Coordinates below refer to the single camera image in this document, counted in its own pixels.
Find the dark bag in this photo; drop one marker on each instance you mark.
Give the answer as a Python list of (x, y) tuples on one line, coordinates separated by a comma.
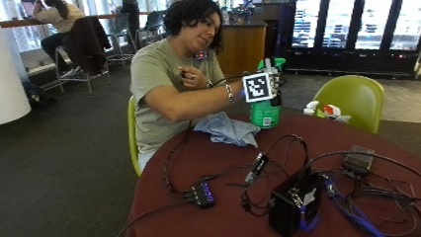
[(37, 93)]

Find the metal bar stool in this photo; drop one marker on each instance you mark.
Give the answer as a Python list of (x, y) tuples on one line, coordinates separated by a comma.
[(74, 77)]

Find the black power brick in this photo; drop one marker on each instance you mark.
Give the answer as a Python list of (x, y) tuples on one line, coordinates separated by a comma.
[(358, 161)]

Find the black hub with blue lights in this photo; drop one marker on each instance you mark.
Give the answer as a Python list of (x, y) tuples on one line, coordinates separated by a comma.
[(203, 194)]

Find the bottles on counter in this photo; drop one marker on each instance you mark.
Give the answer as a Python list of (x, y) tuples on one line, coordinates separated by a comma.
[(241, 11)]

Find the green chair with round back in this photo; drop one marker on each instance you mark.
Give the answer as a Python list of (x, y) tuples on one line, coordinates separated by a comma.
[(354, 98)]

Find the black box computer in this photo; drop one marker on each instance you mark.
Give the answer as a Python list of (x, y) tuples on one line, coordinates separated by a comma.
[(291, 204)]

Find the the person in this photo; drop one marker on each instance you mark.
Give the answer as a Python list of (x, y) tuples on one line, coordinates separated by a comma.
[(157, 72)]

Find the grey bar stool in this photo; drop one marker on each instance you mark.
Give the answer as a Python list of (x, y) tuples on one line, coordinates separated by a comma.
[(120, 36)]

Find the white and red toy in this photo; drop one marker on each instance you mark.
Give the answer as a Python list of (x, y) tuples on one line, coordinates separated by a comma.
[(334, 112)]

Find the dark jacket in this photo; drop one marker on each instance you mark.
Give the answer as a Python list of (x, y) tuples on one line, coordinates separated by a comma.
[(85, 46)]

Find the glass door cooler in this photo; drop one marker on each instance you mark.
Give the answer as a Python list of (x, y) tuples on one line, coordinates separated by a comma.
[(350, 36)]

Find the slim black adapter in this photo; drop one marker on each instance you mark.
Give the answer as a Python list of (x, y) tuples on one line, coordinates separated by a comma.
[(255, 168)]

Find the white marker cube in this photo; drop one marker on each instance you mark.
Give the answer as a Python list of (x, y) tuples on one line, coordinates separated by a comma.
[(257, 87)]

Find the blue cloth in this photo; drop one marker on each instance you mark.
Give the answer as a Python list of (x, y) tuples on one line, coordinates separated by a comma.
[(225, 130)]

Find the wooden bar rail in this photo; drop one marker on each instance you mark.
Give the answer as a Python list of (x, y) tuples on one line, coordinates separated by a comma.
[(25, 22)]

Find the wooden counter cabinet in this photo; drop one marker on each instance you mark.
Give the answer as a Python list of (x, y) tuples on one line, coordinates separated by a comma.
[(242, 49)]

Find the white round column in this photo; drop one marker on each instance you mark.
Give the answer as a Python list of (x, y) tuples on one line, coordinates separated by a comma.
[(12, 82)]

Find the small dark neck pendant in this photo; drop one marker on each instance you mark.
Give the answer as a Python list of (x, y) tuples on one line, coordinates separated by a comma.
[(199, 54)]

